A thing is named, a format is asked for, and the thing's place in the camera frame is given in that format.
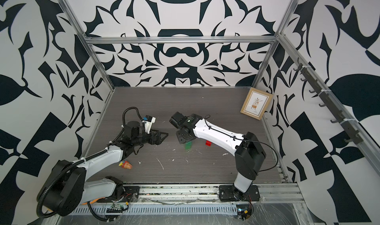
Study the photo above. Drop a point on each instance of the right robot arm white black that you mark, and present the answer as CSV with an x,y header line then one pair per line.
x,y
246,148

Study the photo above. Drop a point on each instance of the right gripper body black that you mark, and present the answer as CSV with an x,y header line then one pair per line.
x,y
181,137

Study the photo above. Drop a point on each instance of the white slotted cable duct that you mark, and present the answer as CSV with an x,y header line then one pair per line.
x,y
176,209

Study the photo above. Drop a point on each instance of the small colourful toy figure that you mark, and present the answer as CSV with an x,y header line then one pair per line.
x,y
125,165

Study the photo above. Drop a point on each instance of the small circuit board right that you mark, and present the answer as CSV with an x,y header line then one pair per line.
x,y
244,211

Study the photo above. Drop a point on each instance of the wooden framed picture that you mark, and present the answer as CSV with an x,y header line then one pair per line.
x,y
256,103

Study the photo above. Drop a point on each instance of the red square lego brick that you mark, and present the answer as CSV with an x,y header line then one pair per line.
x,y
208,142

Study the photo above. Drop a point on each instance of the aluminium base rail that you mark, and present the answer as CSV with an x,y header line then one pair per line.
x,y
192,193

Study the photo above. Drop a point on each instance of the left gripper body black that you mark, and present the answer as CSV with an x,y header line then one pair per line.
x,y
144,138

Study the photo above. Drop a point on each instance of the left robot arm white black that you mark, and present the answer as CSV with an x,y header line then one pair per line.
x,y
67,186

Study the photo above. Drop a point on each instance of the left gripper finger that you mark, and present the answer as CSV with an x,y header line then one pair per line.
x,y
159,140
162,134

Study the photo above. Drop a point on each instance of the wall hook rail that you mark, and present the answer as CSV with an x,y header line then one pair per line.
x,y
330,101

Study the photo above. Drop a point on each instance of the light green square lego brick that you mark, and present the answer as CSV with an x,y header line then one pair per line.
x,y
188,146

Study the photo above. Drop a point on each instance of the small circuit board left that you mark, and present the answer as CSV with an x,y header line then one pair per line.
x,y
118,208

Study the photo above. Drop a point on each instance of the small circuit board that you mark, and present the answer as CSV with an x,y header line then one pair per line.
x,y
244,211
118,208

